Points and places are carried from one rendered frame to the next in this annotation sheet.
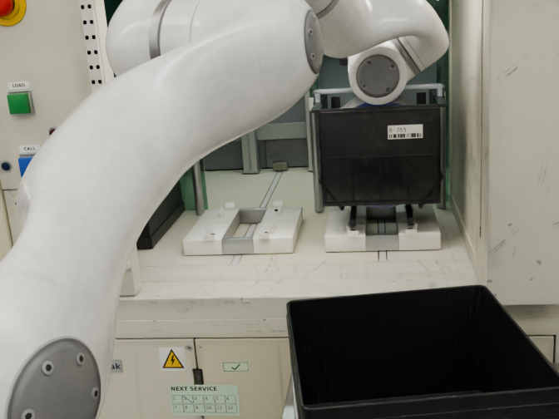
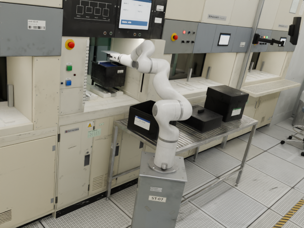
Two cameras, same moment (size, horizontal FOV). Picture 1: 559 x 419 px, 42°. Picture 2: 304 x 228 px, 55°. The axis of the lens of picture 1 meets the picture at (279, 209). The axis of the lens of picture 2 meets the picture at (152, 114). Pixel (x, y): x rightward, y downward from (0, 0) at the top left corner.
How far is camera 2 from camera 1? 1.67 m
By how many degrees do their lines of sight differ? 53
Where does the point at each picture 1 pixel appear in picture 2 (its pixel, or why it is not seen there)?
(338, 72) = not seen: hidden behind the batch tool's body
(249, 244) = (88, 97)
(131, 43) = (147, 66)
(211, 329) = (98, 116)
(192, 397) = (92, 133)
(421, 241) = (120, 93)
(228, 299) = (102, 109)
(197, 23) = (158, 64)
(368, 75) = (133, 63)
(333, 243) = (105, 96)
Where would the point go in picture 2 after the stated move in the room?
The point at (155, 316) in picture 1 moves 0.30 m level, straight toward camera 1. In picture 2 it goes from (87, 115) to (123, 128)
